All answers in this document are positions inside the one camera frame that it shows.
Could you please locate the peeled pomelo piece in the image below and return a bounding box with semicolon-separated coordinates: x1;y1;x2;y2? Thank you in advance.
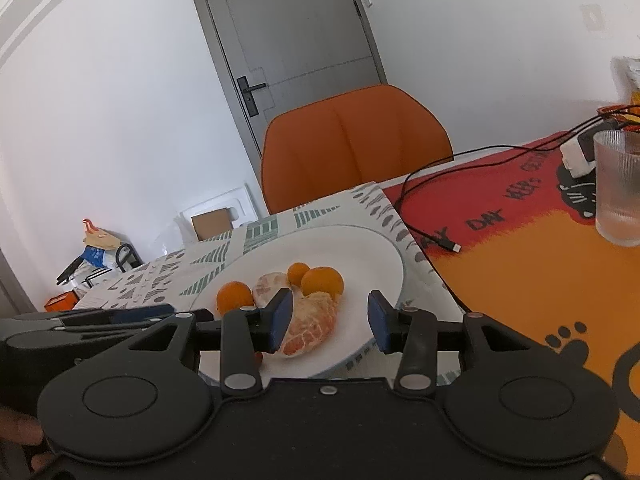
279;292;342;358

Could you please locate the small orange kumquat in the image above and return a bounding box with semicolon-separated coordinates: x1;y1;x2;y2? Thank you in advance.
286;262;310;287

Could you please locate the large orange mandarin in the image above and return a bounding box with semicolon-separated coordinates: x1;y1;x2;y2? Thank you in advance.
300;266;345;299

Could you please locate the peeled mandarin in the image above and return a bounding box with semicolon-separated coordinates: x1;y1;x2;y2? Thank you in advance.
252;272;290;308

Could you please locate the person's left hand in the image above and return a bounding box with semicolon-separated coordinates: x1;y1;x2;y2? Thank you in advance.
0;406;53;477

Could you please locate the patterned white tablecloth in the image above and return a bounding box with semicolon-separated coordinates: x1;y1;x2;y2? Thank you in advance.
79;183;462;382

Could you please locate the orange box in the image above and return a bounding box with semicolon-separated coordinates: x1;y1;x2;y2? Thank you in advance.
44;290;79;312

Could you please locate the brown cardboard piece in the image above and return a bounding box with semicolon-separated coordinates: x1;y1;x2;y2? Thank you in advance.
191;208;233;240

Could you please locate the white foam packaging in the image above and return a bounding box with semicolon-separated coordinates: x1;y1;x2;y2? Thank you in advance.
174;186;258;246

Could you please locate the orange red cartoon table mat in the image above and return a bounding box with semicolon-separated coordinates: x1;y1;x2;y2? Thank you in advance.
384;138;639;479

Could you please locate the wooden toy with red comb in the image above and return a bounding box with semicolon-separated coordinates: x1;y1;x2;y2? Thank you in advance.
82;219;122;252

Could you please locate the orange chair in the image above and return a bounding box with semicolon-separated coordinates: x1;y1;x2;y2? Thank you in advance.
260;84;452;214

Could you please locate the white power adapter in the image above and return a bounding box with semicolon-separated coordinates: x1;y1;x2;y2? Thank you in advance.
560;132;596;179

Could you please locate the clear ribbed glass cup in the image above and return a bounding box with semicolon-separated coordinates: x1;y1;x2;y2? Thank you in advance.
593;130;640;247

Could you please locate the grey door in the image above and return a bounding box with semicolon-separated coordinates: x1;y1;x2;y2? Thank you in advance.
193;0;386;169

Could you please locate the yellow snack bag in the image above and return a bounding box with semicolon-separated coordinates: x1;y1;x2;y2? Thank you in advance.
611;56;640;105

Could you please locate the black usb cable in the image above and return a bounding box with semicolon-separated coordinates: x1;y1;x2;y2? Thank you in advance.
394;104;640;254

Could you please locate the black bag handle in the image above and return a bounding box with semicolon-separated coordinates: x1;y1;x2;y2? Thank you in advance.
114;243;142;273

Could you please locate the black door handle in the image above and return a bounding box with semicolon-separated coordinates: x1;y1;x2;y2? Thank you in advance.
236;76;268;117

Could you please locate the red wire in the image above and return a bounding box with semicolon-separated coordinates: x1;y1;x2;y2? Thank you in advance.
595;103;640;135

